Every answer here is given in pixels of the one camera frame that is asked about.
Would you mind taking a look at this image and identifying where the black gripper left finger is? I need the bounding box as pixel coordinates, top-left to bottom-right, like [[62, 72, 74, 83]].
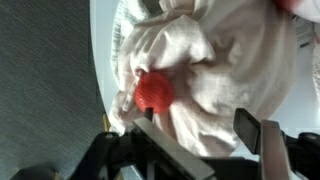
[[132, 107, 216, 180]]

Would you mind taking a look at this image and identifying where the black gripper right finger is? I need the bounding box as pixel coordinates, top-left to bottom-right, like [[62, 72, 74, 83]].
[[232, 107, 292, 180]]

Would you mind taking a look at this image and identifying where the red ribbed ball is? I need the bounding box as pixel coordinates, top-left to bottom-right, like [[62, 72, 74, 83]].
[[133, 71, 175, 114]]

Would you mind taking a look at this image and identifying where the pale pink cloth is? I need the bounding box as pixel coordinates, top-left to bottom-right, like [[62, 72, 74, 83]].
[[109, 0, 298, 158]]

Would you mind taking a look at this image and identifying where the white terry towel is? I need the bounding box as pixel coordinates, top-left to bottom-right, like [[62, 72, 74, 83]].
[[110, 0, 162, 69]]

